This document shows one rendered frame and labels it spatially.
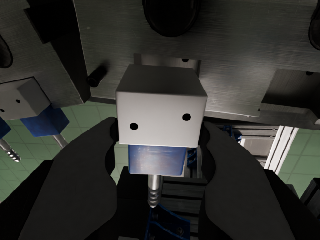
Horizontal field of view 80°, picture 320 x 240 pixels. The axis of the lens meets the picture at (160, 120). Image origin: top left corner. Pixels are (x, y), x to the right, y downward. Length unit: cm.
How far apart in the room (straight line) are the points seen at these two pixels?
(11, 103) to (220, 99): 22
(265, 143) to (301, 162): 57
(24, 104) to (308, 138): 152
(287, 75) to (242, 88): 5
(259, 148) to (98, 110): 104
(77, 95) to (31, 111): 5
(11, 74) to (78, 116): 126
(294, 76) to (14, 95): 28
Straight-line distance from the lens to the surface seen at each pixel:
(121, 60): 17
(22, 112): 27
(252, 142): 118
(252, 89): 17
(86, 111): 147
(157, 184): 18
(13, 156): 40
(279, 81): 21
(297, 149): 162
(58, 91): 26
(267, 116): 31
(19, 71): 28
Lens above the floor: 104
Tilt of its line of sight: 52 degrees down
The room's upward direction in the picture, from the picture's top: 167 degrees counter-clockwise
